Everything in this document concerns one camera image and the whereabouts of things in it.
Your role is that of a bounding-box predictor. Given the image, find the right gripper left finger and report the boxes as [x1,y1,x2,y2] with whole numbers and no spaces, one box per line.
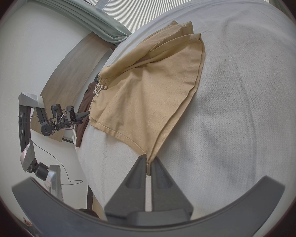
[105,156,148,217]

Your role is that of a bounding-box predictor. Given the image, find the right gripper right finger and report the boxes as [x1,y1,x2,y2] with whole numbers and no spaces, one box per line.
[148,156,195,215]

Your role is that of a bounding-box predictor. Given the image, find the tan shorts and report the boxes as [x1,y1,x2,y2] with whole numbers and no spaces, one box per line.
[89,20,207,177]

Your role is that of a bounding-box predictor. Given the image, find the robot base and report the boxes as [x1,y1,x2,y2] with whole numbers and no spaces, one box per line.
[20,138,63,203]

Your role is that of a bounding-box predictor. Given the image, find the brown garment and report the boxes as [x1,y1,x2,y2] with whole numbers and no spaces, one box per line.
[75,82,99,147]

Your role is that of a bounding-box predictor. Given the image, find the grey-green curtain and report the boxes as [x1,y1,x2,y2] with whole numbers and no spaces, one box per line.
[30,0,131,46]

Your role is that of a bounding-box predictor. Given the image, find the window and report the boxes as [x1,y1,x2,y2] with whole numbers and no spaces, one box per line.
[57,0,272,31]

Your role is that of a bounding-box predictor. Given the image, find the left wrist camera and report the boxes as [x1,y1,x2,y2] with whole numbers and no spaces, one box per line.
[51,104,64,116]

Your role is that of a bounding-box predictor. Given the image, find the black cable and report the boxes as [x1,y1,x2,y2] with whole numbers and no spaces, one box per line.
[30,137,83,186]

